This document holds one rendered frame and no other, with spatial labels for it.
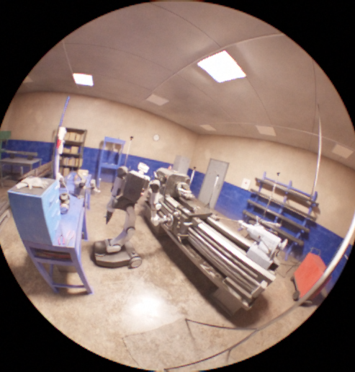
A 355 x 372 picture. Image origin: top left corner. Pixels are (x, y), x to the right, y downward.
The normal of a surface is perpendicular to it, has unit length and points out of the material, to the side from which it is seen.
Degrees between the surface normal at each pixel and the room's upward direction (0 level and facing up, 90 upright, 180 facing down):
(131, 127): 90
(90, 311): 0
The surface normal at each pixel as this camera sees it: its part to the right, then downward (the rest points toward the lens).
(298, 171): -0.79, -0.10
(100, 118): 0.55, 0.33
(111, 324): 0.27, -0.94
